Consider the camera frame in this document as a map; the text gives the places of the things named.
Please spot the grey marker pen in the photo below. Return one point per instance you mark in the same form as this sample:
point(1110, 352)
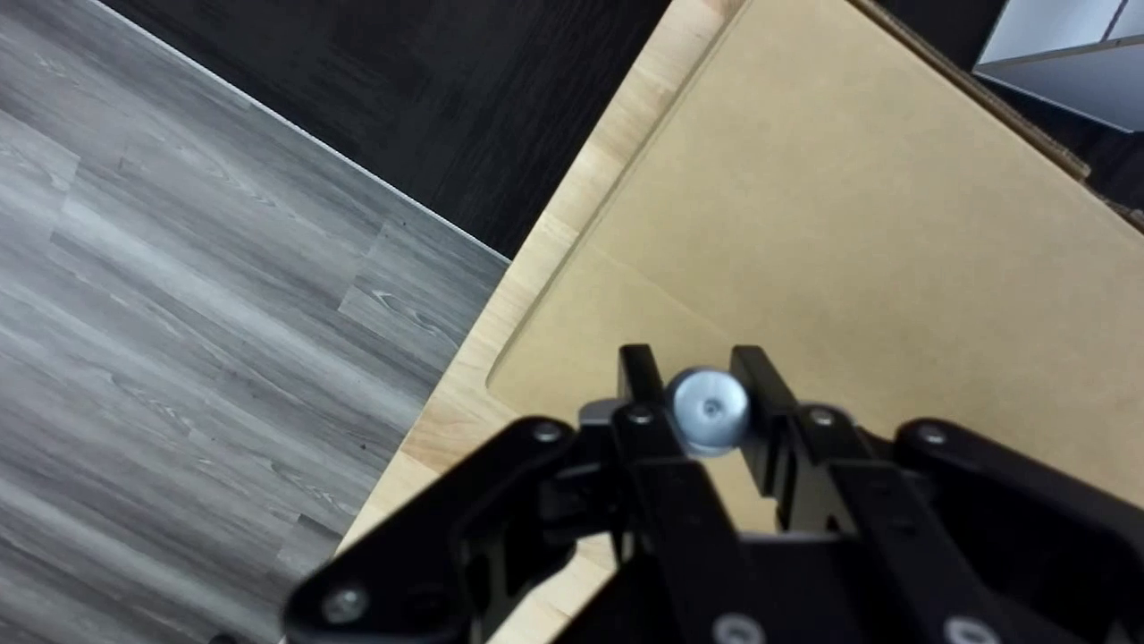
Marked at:
point(707, 412)

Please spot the flat cardboard box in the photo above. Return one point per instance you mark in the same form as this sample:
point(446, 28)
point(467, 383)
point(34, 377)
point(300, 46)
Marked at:
point(858, 225)

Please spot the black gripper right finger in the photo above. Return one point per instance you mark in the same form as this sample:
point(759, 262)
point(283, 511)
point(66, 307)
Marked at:
point(953, 523)

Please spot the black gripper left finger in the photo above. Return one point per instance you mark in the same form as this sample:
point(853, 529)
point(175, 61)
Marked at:
point(512, 538)

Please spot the white cabinet with wooden top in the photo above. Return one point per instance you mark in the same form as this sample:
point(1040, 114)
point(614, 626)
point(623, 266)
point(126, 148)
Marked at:
point(455, 433)

